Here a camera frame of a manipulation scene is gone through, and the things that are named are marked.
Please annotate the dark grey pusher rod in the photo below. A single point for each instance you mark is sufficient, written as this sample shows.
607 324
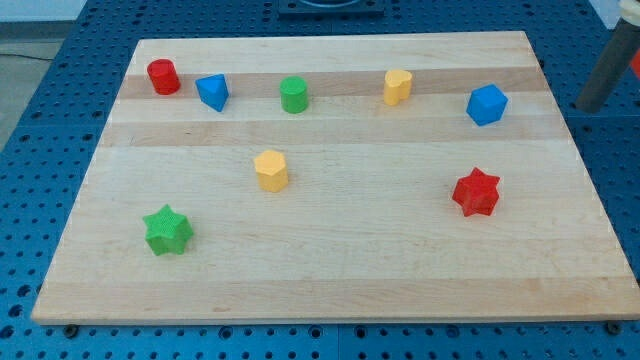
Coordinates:
611 65

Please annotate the blue cube block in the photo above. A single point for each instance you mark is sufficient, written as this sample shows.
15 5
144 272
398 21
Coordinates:
486 104

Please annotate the red star block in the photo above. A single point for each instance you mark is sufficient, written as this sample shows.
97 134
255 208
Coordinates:
477 193

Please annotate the yellow heart block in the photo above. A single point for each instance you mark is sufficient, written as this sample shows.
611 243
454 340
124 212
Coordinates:
397 86

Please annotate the wooden board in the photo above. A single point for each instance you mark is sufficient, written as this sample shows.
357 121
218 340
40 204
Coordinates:
366 229

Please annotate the green cylinder block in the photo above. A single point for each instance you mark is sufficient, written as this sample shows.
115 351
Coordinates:
293 94

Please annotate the yellow hexagon block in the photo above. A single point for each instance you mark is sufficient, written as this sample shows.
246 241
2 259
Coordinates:
271 169

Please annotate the blue triangle block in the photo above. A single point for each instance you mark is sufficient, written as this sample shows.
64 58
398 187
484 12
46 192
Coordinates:
213 91

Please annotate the red cylinder block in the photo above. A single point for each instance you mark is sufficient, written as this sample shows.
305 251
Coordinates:
163 76

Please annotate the green star block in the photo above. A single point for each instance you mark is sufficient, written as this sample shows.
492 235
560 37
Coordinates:
167 231

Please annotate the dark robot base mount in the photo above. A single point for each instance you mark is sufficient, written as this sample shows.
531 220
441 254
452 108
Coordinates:
298 8

